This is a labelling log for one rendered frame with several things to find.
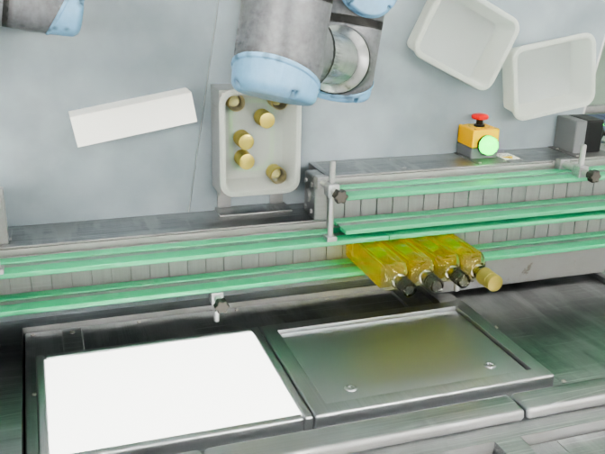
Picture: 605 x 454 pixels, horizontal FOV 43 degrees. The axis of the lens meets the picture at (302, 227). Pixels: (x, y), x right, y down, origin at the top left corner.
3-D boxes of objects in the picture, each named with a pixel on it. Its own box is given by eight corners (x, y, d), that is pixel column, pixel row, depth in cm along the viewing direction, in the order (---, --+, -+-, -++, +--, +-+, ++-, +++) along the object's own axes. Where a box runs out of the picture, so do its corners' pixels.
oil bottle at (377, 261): (344, 256, 170) (384, 295, 151) (346, 232, 168) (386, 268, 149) (367, 254, 171) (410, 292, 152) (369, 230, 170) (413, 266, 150)
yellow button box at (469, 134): (455, 151, 185) (471, 159, 179) (457, 121, 183) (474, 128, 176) (480, 150, 187) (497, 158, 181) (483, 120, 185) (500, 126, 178)
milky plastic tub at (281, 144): (212, 186, 168) (221, 198, 160) (210, 83, 160) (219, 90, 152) (287, 181, 173) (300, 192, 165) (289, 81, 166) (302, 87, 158)
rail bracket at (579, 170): (550, 167, 180) (588, 183, 169) (555, 137, 178) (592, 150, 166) (564, 167, 182) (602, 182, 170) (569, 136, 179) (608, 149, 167)
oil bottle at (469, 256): (415, 248, 175) (464, 285, 156) (418, 224, 173) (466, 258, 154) (437, 246, 177) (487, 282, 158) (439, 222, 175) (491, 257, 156)
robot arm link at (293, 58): (389, 25, 143) (324, -14, 91) (374, 105, 146) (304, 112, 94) (327, 15, 146) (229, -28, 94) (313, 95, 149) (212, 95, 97)
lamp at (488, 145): (475, 154, 179) (483, 157, 176) (478, 135, 177) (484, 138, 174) (492, 153, 180) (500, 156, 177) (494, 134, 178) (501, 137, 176)
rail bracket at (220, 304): (199, 305, 162) (212, 334, 151) (198, 276, 160) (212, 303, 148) (217, 304, 164) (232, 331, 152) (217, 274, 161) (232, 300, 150)
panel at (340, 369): (36, 369, 144) (40, 481, 114) (35, 355, 143) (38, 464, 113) (460, 311, 172) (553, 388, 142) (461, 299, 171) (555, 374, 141)
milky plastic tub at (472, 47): (468, 88, 182) (488, 95, 175) (392, 48, 173) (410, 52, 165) (502, 20, 179) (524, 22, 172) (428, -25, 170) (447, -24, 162)
